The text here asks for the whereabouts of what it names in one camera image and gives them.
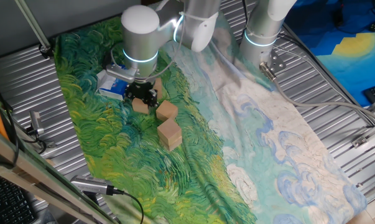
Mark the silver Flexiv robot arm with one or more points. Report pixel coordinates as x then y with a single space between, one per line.
140 37

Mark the painted landscape cloth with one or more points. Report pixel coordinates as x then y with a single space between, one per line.
190 174

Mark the metal frame beam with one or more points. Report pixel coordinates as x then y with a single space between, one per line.
35 174

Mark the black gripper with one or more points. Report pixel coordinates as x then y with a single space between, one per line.
142 89

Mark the black pole clamp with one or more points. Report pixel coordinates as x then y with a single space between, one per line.
45 53

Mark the blue and yellow mat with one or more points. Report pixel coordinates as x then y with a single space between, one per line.
355 46

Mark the grey green pole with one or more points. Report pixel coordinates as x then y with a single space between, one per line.
31 23

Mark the small silver camera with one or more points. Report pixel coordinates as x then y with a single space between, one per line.
36 121

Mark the aluminium bar with bracket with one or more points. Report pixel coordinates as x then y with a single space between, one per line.
372 133

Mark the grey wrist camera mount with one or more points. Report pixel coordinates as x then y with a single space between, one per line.
120 74

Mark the blue tissue pack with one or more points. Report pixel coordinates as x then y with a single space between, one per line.
112 88

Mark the silver bar camera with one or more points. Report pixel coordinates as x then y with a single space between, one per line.
87 184

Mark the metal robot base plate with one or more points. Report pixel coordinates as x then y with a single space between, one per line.
277 63

